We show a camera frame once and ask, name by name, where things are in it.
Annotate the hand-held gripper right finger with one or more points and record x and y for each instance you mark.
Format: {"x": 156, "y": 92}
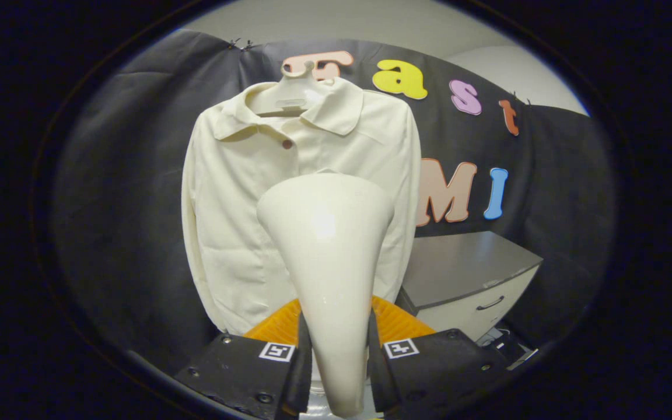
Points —
{"x": 441, "y": 367}

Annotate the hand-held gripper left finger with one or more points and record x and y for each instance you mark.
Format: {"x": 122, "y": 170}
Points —
{"x": 237, "y": 370}

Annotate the white garment steamer head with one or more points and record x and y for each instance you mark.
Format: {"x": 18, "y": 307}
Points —
{"x": 330, "y": 268}

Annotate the cream button-up shirt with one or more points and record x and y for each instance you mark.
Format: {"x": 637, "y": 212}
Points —
{"x": 231, "y": 221}

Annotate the white plastic clothes hanger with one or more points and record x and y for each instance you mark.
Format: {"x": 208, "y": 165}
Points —
{"x": 295, "y": 93}

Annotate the grey and white cabinet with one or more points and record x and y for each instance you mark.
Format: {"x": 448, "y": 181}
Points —
{"x": 464, "y": 262}

